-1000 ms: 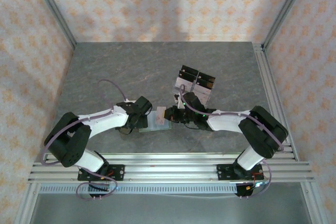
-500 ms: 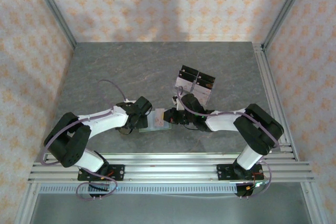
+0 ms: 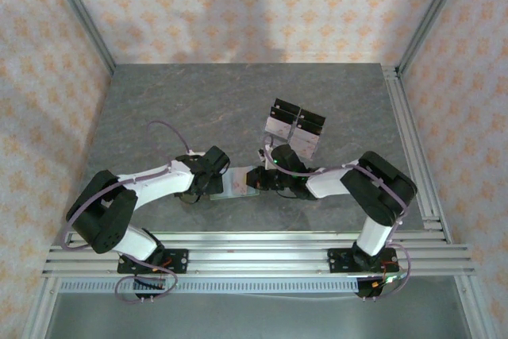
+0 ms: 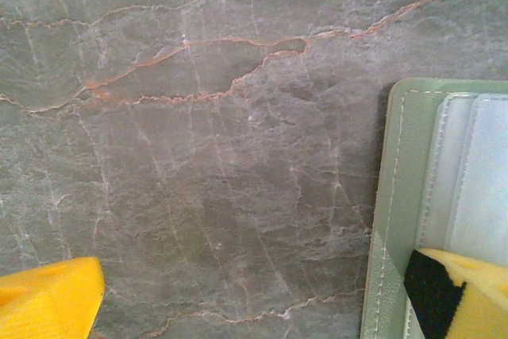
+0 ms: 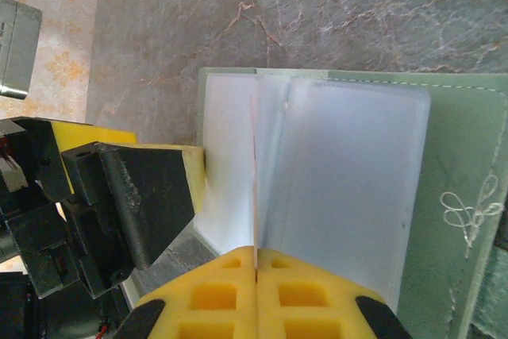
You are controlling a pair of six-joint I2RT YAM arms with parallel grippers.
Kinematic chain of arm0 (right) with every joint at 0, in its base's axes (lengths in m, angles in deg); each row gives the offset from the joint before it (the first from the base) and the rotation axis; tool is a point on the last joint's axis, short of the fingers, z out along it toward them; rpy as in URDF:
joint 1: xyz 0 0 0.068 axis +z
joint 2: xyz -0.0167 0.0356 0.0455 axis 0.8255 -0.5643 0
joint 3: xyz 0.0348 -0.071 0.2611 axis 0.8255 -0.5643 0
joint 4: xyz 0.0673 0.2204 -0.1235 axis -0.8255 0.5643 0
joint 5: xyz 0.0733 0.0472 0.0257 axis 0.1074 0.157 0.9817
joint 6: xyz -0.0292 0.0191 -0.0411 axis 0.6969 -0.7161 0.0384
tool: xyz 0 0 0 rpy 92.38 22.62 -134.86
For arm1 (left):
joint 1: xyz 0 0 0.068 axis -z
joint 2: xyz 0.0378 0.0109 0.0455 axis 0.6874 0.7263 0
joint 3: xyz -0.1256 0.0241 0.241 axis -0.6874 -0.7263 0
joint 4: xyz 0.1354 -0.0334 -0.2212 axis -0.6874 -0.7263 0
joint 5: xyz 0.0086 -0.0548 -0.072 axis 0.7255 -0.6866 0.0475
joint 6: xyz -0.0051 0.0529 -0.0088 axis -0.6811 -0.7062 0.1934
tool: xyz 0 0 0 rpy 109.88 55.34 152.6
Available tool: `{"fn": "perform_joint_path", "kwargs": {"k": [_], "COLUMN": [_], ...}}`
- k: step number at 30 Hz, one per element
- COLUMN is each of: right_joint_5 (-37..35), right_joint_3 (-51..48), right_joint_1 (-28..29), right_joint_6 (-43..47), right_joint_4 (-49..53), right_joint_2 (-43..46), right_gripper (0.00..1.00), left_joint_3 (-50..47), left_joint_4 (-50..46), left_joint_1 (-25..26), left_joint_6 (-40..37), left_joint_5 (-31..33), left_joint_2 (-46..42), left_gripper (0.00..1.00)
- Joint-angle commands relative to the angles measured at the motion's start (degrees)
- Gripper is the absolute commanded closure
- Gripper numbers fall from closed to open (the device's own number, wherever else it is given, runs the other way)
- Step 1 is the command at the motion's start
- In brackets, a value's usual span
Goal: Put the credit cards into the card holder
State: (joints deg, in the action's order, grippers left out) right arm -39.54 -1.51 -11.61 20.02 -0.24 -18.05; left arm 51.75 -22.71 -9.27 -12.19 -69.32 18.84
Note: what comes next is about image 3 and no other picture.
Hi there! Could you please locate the slotted grey cable duct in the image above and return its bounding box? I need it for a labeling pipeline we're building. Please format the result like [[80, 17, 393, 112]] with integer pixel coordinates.
[[59, 278, 360, 295]]

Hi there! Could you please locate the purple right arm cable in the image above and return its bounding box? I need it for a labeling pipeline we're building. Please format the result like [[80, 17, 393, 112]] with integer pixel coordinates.
[[262, 135, 412, 301]]

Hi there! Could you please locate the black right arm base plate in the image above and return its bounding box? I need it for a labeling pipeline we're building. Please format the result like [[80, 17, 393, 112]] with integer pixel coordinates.
[[328, 247, 398, 275]]

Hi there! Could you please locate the aluminium frame post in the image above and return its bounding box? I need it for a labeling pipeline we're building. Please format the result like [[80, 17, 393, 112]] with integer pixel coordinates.
[[42, 0, 117, 76], [395, 0, 474, 76]]

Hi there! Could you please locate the aluminium rail frame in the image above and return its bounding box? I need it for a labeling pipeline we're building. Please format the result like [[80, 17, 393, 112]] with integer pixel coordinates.
[[41, 230, 475, 279]]

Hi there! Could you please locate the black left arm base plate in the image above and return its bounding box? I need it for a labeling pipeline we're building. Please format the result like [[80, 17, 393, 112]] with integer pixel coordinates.
[[117, 248, 188, 275]]

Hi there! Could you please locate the pink VIP card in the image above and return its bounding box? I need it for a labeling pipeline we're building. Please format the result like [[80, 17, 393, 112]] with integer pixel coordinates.
[[291, 128, 321, 159], [230, 167, 250, 195], [264, 115, 298, 144]]

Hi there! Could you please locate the black base connector board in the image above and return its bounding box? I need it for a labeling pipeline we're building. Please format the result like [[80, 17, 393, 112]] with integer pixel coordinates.
[[354, 274, 400, 302]]

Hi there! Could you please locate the aluminium frame leg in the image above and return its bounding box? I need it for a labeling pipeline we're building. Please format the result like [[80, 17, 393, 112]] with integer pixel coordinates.
[[454, 275, 489, 339], [23, 277, 60, 339]]

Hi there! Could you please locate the aluminium side rail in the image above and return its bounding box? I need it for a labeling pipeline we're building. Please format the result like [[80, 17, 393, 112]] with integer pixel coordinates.
[[382, 64, 453, 245]]

